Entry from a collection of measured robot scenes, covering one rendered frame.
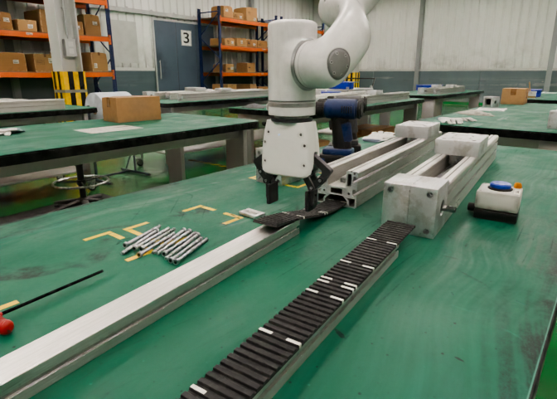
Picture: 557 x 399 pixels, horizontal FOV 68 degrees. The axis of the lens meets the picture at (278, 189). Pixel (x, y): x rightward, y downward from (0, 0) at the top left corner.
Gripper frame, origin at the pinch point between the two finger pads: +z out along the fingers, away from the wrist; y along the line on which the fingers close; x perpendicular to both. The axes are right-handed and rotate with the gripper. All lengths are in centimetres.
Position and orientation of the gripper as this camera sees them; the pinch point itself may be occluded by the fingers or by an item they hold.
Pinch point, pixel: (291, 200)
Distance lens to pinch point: 78.7
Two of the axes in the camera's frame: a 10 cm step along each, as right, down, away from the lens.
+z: 0.0, 9.6, 2.7
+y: 8.4, 1.5, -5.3
